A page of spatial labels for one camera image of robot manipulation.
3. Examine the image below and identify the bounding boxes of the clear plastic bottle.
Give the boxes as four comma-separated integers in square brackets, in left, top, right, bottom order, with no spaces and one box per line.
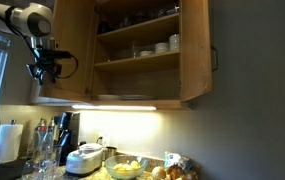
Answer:
[30,127,43,159]
[41,127,55,160]

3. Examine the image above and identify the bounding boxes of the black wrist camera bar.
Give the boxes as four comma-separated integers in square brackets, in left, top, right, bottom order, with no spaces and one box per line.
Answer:
[34,49,74,61]

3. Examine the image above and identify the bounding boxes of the red capped bottle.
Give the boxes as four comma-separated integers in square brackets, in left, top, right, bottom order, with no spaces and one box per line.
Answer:
[36,117,47,141]

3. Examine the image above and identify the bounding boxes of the clear glass bowl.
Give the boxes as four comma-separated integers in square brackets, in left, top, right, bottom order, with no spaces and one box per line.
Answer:
[104,155,149,180]

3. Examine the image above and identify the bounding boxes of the round yellow onion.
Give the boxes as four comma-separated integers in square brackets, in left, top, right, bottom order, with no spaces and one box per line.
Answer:
[151,166,168,180]

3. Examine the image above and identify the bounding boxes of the clear drinking glass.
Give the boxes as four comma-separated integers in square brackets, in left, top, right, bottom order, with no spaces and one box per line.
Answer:
[21,161,36,180]
[32,159,58,180]

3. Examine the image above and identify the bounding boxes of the small white dish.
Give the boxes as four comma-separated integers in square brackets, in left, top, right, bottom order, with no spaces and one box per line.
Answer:
[138,50,155,57]

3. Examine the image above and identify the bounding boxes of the under-cabinet strip light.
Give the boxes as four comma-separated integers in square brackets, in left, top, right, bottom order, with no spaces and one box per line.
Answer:
[71,104,157,112]

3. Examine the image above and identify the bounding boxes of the dark mug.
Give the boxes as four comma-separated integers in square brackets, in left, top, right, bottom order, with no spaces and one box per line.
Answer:
[97,20,112,35]

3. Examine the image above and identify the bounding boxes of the yellow food pieces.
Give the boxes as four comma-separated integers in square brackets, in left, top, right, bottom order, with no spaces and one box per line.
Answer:
[113,160,142,173]

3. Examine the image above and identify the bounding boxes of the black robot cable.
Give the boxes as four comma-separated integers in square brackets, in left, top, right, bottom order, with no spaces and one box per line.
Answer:
[0,5,80,80]

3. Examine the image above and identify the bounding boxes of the clear glass tumbler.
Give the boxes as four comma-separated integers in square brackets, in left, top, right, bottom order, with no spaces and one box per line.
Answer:
[130,41,142,59]

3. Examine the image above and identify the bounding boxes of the narrow wooden cabinet door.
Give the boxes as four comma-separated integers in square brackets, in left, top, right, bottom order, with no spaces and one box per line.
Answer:
[41,0,99,102]

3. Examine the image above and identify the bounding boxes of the tall white bowl stack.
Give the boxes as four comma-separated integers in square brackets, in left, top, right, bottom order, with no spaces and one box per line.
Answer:
[168,33,181,52]

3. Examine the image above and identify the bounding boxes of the white rice cooker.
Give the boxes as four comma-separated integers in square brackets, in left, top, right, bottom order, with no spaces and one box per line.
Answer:
[64,143,104,178]

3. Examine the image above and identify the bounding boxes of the brown baked goods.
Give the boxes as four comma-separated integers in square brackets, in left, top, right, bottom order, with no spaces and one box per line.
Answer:
[166,164,200,180]

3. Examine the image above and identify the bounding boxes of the white wall outlet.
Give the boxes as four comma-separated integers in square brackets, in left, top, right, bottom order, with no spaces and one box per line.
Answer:
[97,134,112,148]

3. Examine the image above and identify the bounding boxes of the steel canister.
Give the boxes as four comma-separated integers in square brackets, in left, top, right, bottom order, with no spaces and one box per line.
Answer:
[103,146,118,161]

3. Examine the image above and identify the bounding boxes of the metal wide door handle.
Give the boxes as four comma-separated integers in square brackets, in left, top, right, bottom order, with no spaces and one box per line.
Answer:
[210,46,219,72]

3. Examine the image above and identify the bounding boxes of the black coffee maker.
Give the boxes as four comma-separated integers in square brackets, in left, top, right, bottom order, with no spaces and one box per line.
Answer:
[56,111,82,166]

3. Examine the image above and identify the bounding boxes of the white paper towel roll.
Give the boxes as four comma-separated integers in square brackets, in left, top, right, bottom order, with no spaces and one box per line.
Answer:
[0,119,24,165]

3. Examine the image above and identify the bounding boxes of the wide wooden cabinet door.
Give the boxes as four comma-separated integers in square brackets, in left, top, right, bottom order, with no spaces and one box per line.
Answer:
[179,0,213,102]

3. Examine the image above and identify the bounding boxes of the pale wooden cabinet door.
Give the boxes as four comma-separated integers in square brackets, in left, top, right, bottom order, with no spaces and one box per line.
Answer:
[27,77,45,105]

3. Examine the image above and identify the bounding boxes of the glassware row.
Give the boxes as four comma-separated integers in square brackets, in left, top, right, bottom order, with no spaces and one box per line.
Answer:
[115,2,180,29]

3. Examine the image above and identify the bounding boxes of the short white bowl stack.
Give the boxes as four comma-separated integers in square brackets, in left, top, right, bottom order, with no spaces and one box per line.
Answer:
[153,42,170,55]

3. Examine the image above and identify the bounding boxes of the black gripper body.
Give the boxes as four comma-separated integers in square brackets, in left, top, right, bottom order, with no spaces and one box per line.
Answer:
[31,56,64,78]

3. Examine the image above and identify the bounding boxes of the dark capped bottle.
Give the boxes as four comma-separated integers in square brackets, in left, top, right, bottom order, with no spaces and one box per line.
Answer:
[47,117,57,135]

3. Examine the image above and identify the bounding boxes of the dark counter mat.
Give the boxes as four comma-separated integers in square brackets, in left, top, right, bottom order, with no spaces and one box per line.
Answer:
[0,157,29,180]

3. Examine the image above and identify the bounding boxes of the wooden wall cabinet frame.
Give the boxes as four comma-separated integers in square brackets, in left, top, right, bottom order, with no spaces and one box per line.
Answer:
[28,0,192,111]

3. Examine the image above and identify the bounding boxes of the plastic bread bag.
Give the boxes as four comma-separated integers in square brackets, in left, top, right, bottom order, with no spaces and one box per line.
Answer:
[163,151,193,172]

